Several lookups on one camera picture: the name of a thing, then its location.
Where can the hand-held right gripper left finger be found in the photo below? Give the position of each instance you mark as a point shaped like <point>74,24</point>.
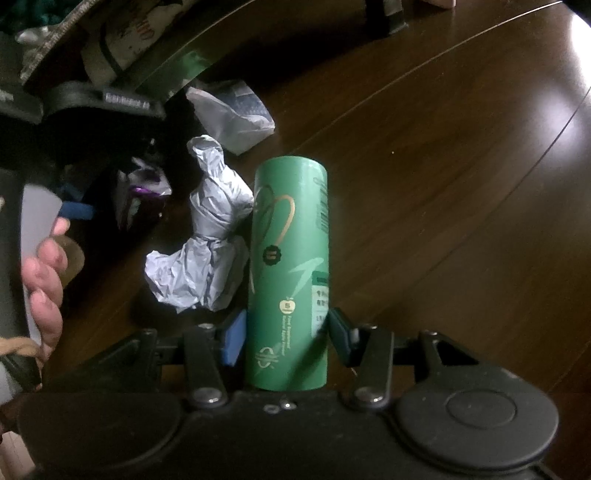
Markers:
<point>233,339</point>

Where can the crumpled silver wrapper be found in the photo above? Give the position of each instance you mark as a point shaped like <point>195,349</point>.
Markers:
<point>210,240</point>

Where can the purple foil wrapper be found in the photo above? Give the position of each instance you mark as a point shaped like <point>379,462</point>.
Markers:
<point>143,194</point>

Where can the person's left hand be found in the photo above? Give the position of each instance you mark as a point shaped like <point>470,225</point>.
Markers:
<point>44,295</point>

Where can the round shiny metal bin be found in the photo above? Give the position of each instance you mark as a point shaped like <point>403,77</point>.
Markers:
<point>184,69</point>

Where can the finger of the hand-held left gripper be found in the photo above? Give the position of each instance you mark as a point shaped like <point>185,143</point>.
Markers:
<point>78,212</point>

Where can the green cylindrical can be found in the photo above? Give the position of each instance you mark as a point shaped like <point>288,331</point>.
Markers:
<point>288,277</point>

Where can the white printed packet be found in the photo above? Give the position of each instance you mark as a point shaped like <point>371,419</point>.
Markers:
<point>124,44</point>

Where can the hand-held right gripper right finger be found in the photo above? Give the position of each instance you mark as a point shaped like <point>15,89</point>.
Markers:
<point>342,341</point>

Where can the brown round object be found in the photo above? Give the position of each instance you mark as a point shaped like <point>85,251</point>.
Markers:
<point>71,258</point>

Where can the clear plastic bag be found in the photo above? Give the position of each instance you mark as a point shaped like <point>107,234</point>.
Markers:
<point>235,115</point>

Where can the dark upright object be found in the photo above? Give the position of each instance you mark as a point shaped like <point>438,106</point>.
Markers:
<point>383,18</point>

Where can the teal patterned cloth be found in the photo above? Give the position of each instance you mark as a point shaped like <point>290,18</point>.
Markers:
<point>23,11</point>

